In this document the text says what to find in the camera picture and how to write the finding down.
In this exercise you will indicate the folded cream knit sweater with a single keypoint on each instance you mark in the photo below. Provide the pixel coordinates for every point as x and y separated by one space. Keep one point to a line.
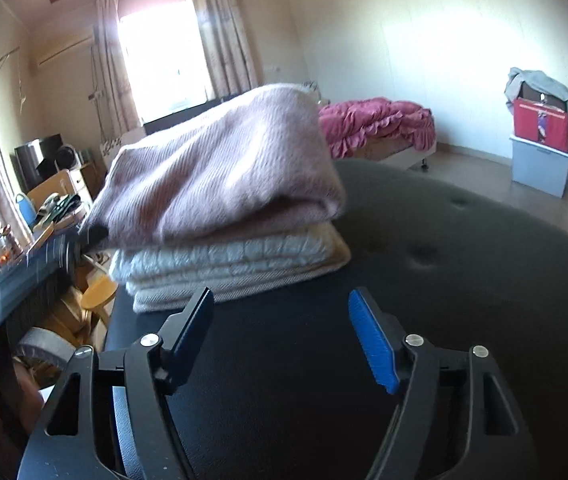
234 265

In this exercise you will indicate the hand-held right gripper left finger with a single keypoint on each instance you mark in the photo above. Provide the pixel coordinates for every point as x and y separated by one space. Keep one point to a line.
196 325

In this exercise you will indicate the wooden stool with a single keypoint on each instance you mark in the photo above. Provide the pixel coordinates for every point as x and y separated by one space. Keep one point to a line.
99 295

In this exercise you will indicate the black monitor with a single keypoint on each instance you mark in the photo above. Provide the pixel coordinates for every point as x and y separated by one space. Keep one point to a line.
34 160

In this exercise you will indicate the small desk fan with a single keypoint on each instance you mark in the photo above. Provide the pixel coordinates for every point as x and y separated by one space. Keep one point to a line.
69 156

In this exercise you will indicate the grey garment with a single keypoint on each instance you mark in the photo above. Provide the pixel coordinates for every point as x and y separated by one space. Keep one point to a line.
543 82

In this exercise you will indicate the blue kettle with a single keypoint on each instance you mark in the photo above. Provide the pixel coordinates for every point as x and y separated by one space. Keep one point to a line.
26 210

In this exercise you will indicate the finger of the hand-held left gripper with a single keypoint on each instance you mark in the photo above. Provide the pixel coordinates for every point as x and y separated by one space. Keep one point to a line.
94 237

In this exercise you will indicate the red fabric storage box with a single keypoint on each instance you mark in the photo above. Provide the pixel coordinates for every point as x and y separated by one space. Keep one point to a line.
538 127

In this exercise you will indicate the black leather ottoman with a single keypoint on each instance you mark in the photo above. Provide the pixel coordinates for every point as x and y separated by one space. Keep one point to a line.
463 285

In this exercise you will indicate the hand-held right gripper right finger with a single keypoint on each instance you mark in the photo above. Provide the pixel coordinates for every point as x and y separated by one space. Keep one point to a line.
371 340

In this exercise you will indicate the window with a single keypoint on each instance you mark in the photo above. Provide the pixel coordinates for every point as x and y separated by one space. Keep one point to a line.
164 60

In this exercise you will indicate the pink knit sweater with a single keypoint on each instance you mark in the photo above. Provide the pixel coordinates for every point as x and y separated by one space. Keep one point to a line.
224 170

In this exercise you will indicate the cluttered wooden desk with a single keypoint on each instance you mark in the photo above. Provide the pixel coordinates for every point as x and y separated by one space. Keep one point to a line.
59 195

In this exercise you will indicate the white plastic storage box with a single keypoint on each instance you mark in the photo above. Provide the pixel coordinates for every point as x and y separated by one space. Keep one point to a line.
538 170

